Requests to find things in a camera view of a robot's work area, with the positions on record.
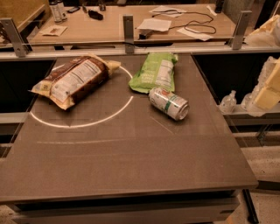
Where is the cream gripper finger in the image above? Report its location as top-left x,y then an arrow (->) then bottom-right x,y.
253,87 -> 280,111
265,59 -> 280,92

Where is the silver green 7up can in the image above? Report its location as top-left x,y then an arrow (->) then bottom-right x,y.
149,87 -> 189,121

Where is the clear sanitizer bottle right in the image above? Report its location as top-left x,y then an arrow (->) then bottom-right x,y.
241,93 -> 252,111

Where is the clear sanitizer bottle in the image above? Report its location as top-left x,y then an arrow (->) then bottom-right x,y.
219,90 -> 236,114
241,93 -> 252,111

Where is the clear sanitizer bottle left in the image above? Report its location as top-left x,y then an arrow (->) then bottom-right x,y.
219,90 -> 236,114

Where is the white paper sheet right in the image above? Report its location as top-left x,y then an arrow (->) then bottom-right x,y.
178,28 -> 213,41

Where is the white paper sheet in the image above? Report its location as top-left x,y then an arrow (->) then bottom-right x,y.
150,5 -> 186,18
137,18 -> 172,32
178,28 -> 213,41

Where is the green snack bag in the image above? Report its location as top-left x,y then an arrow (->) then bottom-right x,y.
129,52 -> 179,94

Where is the white paper sheet back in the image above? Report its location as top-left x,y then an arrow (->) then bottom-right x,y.
150,5 -> 186,18

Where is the white paper sheet centre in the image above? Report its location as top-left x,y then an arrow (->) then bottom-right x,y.
137,18 -> 172,32

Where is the black object on desk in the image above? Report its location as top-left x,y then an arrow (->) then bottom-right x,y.
87,10 -> 103,20

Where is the wooden background desk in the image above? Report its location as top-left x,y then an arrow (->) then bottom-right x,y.
31,3 -> 236,46

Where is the brown snack bag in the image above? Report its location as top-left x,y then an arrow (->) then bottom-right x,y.
31,55 -> 121,110

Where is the black phone on desk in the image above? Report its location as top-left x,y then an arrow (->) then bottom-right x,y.
66,6 -> 81,14

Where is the small paper card left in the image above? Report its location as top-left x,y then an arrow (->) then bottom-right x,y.
40,24 -> 67,37

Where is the right metal bracket post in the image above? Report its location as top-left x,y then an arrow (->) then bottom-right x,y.
228,10 -> 252,50

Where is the metal bracket post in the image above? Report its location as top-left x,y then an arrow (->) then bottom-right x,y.
228,10 -> 252,50
122,15 -> 134,53
0,17 -> 29,58

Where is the black cable on desk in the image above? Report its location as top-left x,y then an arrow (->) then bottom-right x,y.
151,9 -> 217,35

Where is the middle metal bracket post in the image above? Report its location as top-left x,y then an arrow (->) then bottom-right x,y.
122,15 -> 134,53

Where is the left metal bracket post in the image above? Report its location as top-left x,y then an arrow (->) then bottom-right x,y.
0,17 -> 29,58

